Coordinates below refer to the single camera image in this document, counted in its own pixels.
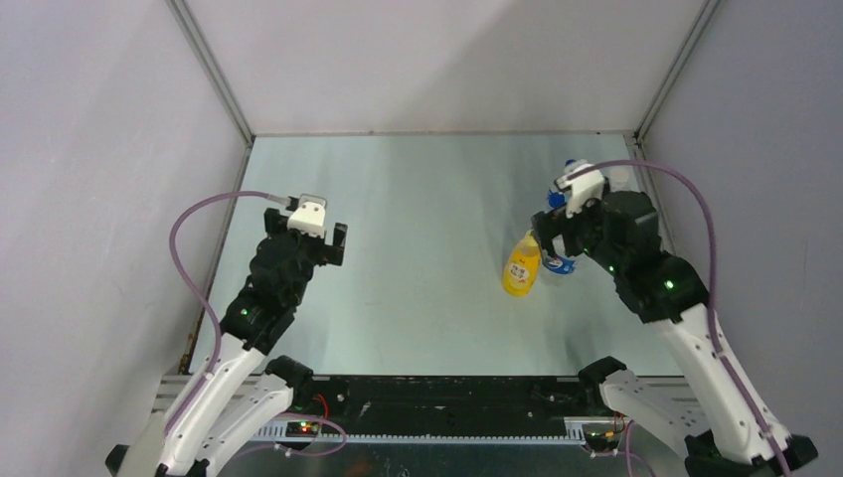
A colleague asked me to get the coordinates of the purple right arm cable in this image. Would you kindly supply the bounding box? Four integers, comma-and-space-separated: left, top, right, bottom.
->
566, 159, 795, 477

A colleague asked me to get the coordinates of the large clear bottle white cap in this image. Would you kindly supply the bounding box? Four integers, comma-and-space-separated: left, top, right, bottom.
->
602, 167, 632, 192

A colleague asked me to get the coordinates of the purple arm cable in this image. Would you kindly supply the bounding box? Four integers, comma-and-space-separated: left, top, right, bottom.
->
161, 191, 291, 436
566, 159, 795, 477

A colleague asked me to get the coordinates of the clear crushed bottle blue label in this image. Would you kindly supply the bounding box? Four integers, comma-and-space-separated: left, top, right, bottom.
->
547, 190, 567, 210

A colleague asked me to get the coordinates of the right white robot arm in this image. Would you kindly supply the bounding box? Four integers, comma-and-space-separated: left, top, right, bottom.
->
531, 191, 818, 476

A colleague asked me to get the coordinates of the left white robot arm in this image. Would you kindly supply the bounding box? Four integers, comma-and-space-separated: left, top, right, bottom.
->
105, 196, 347, 476

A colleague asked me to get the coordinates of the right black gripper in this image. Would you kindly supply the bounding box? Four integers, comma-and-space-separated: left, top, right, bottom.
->
532, 190, 625, 276

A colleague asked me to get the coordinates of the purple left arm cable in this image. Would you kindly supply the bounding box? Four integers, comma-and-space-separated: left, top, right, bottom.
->
161, 191, 291, 436

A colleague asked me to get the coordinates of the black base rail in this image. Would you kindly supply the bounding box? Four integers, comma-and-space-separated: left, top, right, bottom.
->
278, 375, 628, 437

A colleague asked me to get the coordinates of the grey slotted cable duct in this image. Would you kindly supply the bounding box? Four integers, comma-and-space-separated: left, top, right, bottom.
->
250, 420, 586, 445

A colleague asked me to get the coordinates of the yellow juice bottle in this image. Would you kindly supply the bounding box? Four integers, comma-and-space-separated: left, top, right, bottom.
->
502, 230, 542, 297

